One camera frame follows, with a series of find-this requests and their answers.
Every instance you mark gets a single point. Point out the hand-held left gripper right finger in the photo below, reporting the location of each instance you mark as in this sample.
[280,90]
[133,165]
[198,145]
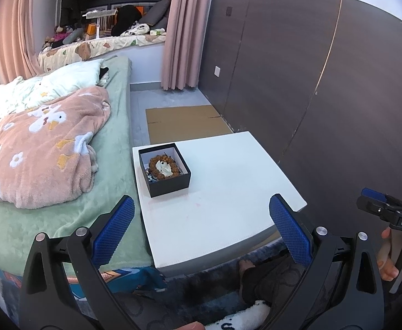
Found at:
[290,227]

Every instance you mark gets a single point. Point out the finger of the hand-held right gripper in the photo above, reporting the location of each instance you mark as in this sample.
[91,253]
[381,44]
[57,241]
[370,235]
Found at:
[372,193]

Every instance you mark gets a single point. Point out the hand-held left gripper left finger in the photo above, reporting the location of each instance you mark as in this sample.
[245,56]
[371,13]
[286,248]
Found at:
[118,220]

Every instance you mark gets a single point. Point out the black jewelry box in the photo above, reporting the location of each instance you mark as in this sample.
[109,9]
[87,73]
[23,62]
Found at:
[173,187]

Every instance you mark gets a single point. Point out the white butterfly pendant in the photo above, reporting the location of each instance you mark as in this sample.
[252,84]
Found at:
[163,169]

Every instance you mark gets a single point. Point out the person's right hand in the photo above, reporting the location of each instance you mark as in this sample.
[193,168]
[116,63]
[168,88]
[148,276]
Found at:
[388,261]

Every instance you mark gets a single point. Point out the green bedsheet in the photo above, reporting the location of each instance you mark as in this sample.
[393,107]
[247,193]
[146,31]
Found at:
[118,165]

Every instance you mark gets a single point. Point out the person's leg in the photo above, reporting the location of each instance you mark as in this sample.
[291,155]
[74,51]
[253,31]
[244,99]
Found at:
[273,282]

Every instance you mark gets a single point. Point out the cartoon-print blanket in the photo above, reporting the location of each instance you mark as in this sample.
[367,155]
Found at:
[132,276]

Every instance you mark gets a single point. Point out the white low table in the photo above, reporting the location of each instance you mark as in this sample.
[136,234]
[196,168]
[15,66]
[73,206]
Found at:
[228,178]

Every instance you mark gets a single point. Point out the dark blue rug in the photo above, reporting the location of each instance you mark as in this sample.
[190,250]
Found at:
[201,288]

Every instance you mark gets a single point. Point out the pink flower-print blanket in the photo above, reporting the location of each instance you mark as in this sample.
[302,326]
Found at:
[39,144]

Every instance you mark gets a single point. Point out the flattened cardboard sheet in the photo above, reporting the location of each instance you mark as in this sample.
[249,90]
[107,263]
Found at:
[183,120]

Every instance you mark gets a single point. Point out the white pillow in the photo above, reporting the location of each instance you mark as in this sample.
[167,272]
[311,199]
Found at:
[60,79]

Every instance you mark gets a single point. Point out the bear-print window seat cushion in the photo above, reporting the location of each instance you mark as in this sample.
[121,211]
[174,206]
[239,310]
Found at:
[94,46]

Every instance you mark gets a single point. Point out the orange box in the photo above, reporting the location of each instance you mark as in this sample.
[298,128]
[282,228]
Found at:
[91,30]

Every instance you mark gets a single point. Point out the pile of plush toys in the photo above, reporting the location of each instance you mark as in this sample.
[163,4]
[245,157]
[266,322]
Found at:
[63,34]

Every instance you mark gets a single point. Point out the pink curtain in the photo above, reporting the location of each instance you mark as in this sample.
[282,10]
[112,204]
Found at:
[183,31]
[15,24]

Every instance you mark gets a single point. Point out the black bag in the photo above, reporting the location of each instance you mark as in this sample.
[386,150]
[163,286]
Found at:
[127,19]

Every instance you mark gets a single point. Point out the white drying rack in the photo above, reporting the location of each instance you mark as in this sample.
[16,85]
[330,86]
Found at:
[99,15]

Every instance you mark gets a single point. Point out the grey pillow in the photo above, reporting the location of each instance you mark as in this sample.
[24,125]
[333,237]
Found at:
[156,13]

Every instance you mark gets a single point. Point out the white wall socket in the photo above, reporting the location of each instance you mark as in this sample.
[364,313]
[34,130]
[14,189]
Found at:
[217,70]

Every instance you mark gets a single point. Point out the dark wall switch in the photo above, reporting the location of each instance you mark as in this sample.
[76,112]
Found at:
[228,11]

